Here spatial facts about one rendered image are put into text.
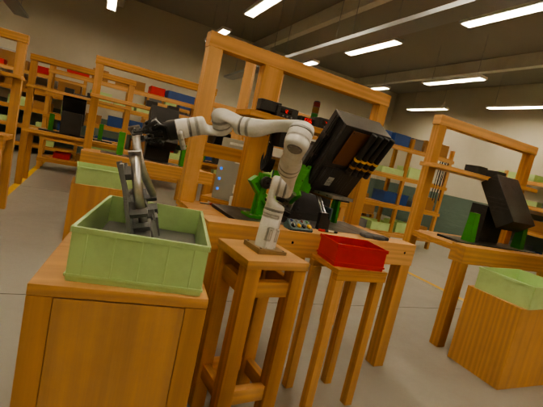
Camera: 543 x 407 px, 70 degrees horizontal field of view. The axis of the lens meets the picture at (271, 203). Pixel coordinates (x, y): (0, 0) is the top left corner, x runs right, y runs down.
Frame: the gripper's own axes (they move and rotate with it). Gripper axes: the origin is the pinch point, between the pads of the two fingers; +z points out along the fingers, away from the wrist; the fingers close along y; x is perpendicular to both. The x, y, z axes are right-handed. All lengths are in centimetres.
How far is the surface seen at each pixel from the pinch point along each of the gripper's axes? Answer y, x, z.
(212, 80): -51, -89, -37
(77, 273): -4, 49, 22
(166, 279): -10, 55, -3
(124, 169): 8.8, 23.2, 3.5
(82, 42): -521, -916, 225
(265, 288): -54, 48, -37
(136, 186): 5.8, 28.5, 0.6
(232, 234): -69, 10, -29
